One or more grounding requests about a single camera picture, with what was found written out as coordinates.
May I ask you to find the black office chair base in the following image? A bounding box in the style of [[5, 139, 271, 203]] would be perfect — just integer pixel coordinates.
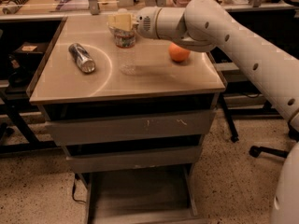
[[249, 125, 299, 158]]

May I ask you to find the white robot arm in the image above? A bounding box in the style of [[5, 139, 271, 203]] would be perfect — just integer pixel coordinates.
[[108, 0, 299, 224]]

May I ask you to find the black cable on floor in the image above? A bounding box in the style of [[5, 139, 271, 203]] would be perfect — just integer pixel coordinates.
[[71, 174, 87, 205]]

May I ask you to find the silver blue drink can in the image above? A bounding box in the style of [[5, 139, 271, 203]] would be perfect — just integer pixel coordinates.
[[68, 43, 95, 74]]

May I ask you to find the top grey drawer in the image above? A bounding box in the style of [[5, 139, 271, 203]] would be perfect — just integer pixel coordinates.
[[46, 109, 215, 146]]

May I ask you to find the grey drawer cabinet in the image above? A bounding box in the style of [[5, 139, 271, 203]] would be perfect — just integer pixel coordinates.
[[28, 14, 225, 224]]

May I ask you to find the middle grey drawer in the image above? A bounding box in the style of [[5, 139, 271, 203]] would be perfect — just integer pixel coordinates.
[[63, 146, 201, 173]]

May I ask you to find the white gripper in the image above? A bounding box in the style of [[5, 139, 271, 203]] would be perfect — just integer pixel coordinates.
[[107, 7, 161, 39]]

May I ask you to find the open bottom grey drawer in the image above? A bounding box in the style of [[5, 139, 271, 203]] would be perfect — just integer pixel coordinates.
[[85, 165, 197, 224]]

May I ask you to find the orange fruit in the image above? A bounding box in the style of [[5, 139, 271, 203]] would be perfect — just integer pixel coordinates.
[[168, 43, 191, 63]]

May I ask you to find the black desk leg frame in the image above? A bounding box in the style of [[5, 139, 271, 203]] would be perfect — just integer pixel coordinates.
[[219, 94, 239, 143]]

